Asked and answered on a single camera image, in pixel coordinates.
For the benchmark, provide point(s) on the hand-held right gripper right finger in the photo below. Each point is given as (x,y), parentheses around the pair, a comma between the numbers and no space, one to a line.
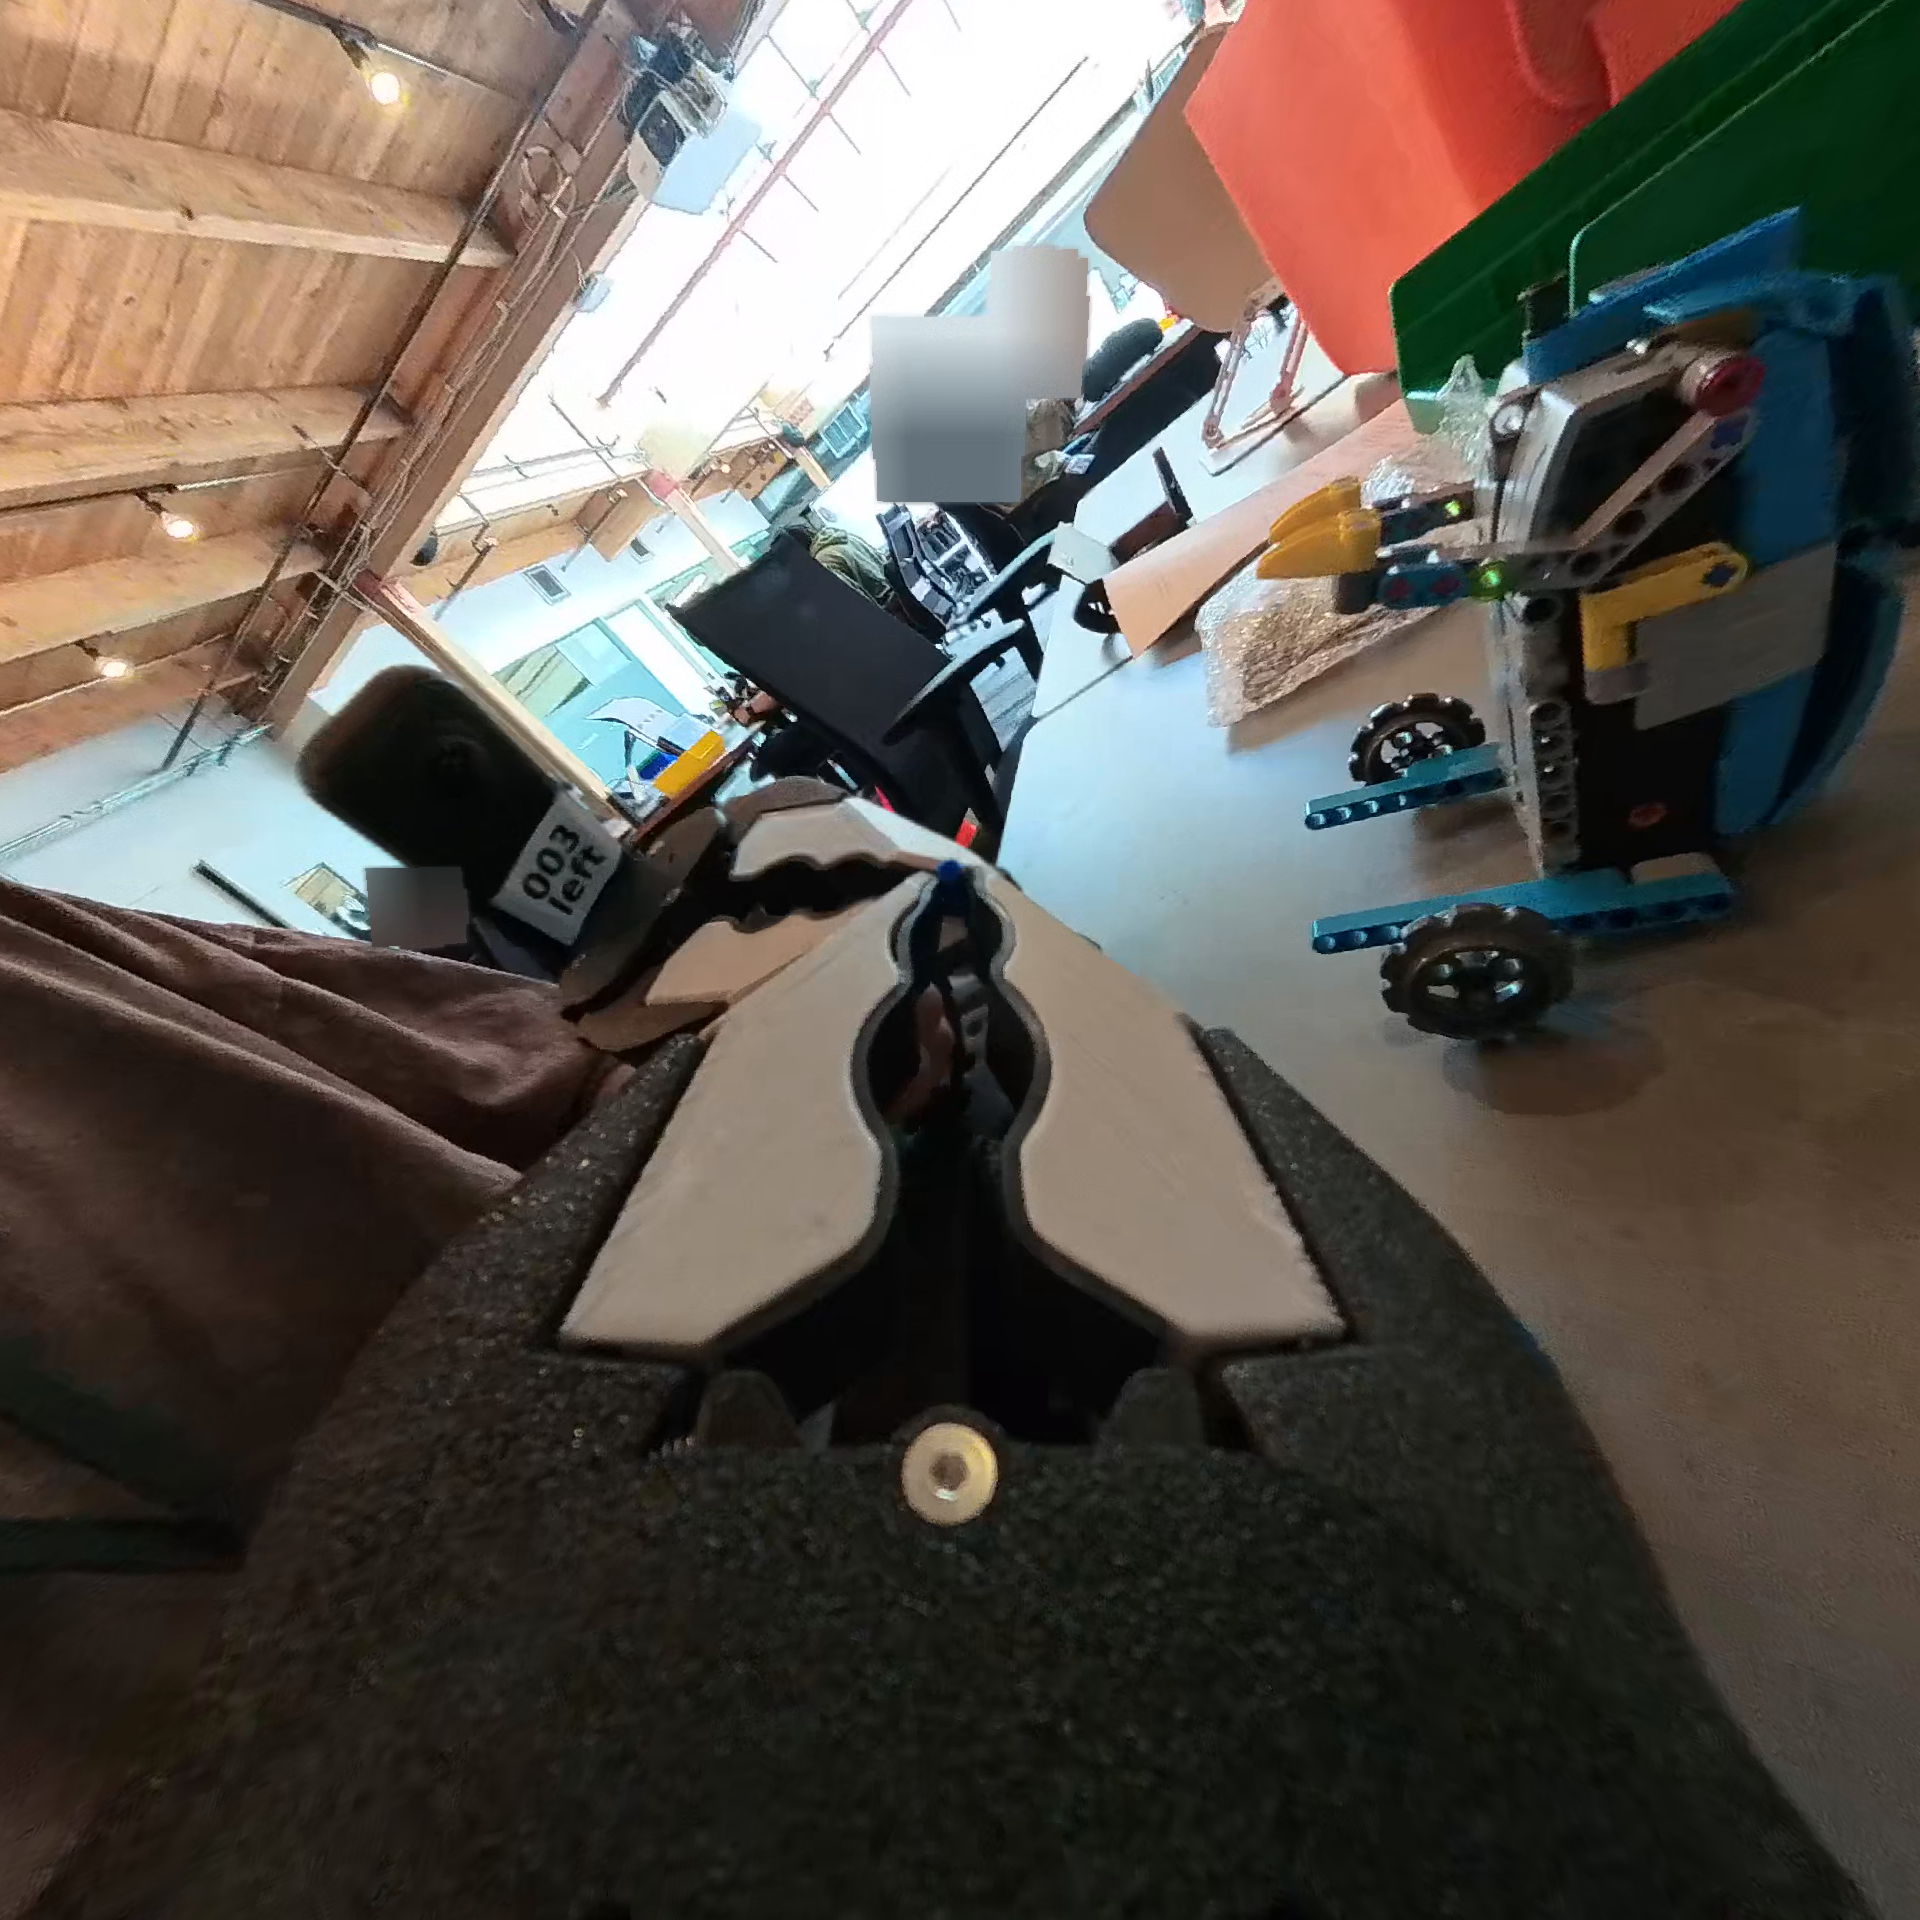
(1171,1185)

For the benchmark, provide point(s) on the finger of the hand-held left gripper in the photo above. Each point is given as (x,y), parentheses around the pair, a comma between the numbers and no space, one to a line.
(856,832)
(751,961)

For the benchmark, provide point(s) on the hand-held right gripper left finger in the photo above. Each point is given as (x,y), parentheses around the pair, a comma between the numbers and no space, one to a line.
(733,1185)

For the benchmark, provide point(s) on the small blue connector piece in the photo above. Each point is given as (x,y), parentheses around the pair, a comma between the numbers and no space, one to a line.
(943,902)

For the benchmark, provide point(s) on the grey desk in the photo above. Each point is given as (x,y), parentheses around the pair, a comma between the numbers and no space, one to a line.
(1650,1276)

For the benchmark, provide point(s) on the person's left hand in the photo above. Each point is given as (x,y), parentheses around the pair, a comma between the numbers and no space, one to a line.
(933,1050)

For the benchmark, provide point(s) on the black office chair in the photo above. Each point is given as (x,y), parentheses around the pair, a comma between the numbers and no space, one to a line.
(809,646)

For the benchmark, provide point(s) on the ceiling spot lamp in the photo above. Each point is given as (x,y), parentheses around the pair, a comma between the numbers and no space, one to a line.
(176,521)
(113,665)
(386,86)

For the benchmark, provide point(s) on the large bubble wrap bag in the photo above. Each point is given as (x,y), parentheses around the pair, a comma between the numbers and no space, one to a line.
(1290,653)

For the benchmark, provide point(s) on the blue toy robot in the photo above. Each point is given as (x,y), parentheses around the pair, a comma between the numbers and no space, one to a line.
(1634,704)

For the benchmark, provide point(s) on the white ceiling unit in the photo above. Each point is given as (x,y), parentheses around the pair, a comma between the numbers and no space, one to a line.
(704,150)

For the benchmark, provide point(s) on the orange sofa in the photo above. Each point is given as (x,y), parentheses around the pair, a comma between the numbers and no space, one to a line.
(1380,165)

